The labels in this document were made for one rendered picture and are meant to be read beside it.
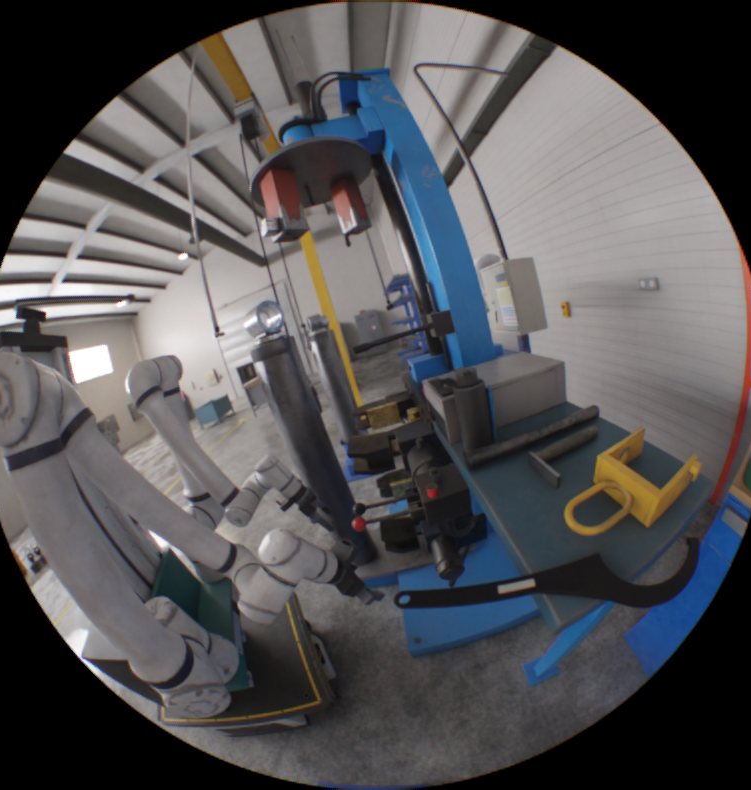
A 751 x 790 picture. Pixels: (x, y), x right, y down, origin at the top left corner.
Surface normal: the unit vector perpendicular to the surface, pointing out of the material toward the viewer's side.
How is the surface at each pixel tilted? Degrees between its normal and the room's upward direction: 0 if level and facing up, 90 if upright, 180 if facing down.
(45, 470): 96
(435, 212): 90
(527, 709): 0
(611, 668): 0
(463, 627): 0
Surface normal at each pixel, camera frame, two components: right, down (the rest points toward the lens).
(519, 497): -0.28, -0.92
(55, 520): 0.94, -0.11
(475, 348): 0.04, 0.26
